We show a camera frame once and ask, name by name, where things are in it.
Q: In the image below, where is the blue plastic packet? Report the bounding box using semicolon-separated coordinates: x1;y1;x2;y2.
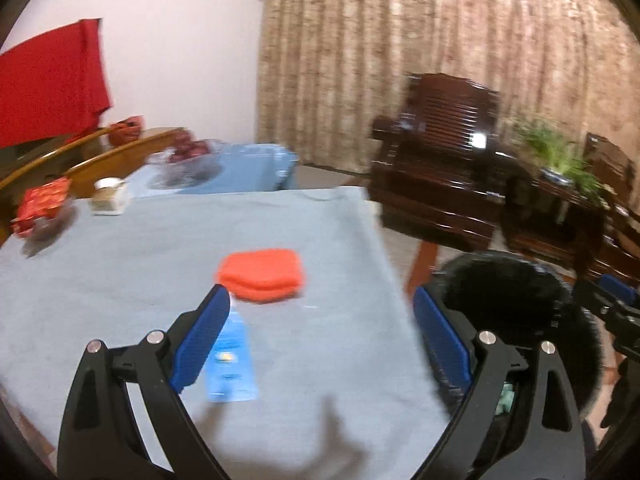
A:
206;310;258;403

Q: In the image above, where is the red cloth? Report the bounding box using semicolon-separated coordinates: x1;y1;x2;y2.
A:
0;18;113;148

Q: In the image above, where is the green potted plant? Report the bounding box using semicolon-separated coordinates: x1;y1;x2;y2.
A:
515;117;606;201

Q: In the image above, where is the grey-blue table cloth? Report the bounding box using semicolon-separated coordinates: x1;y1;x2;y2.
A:
0;187;451;480

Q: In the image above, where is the blue plastic sheet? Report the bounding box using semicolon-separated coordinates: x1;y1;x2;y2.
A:
132;142;301;196

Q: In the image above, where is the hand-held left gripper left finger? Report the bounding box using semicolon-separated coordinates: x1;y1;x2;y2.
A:
57;284;232;480

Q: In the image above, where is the dark wooden chair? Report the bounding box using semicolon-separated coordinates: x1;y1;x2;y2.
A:
582;132;638;201

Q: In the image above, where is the dark wooden armchair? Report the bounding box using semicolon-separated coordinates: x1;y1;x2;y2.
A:
367;72;506;251

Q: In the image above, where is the beige patterned curtain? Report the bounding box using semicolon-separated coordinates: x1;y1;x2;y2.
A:
257;0;640;181

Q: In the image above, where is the dark wooden side table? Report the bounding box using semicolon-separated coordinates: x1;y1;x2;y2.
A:
500;160;640;281

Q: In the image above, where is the glass fruit bowl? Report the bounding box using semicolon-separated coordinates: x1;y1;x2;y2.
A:
147;140;226;188

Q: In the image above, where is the red patterned packet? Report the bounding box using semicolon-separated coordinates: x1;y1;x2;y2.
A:
12;177;73;236

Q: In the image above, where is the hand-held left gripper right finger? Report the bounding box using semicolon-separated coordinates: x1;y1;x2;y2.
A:
410;287;587;480

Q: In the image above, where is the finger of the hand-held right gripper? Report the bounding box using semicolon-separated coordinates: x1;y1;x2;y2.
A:
597;274;640;308
574;281;640;328

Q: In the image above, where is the light wooden bench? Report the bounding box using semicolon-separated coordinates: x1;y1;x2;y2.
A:
0;126;188;246

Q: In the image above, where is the small white jar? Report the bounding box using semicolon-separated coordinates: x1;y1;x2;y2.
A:
90;177;132;216

